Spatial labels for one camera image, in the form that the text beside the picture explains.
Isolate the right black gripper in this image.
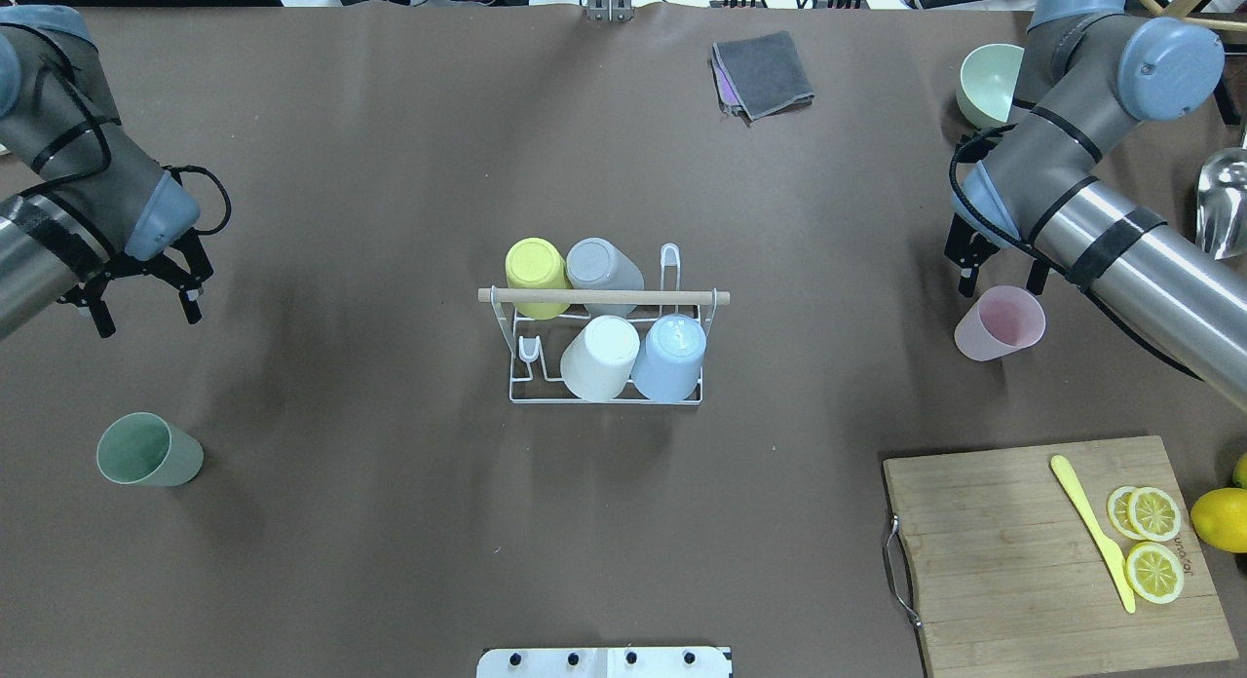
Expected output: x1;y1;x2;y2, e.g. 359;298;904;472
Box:
945;213;1051;299

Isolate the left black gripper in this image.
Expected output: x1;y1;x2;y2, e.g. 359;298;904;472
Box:
59;228;213;339

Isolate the pink plastic cup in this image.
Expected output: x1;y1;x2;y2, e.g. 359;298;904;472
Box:
954;284;1046;361

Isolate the green plastic cup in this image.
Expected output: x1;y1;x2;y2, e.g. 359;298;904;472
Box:
96;413;205;487

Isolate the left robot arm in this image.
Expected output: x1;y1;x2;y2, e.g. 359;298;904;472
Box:
1;5;212;337

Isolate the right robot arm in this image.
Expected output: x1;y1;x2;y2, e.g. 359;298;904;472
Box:
945;0;1246;406

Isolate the light blue plastic cup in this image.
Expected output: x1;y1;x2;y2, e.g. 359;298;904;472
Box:
631;314;705;403

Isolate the yellow plastic cup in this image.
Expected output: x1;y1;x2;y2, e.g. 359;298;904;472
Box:
505;236;574;320

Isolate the grey plastic cup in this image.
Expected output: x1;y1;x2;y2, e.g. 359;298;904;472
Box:
566;238;643;290

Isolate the white plastic cup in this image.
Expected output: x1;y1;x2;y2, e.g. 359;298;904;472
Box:
560;317;640;403

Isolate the yellow plastic knife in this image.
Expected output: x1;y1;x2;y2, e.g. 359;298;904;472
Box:
1047;455;1137;613

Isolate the light green bowl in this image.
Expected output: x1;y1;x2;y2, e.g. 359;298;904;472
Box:
955;44;1024;131

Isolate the metal scoop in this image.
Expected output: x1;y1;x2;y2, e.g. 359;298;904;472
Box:
1196;146;1246;260

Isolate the lemon slice upper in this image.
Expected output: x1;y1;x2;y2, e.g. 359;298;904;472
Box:
1106;484;1182;543

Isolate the lemon slice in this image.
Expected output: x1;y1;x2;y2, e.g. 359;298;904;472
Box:
1125;541;1185;604
1106;484;1182;543

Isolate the grey folded cloth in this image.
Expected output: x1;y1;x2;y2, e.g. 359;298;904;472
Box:
711;30;814;122

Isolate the whole yellow lemon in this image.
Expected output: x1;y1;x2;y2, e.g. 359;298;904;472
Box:
1190;487;1247;555

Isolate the lemon slice lower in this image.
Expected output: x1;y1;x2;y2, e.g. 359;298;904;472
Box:
1125;541;1185;604

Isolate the white wire cup holder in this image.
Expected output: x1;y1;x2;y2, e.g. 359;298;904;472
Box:
479;236;731;406

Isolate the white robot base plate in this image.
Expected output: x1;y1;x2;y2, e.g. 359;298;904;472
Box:
475;646;734;677

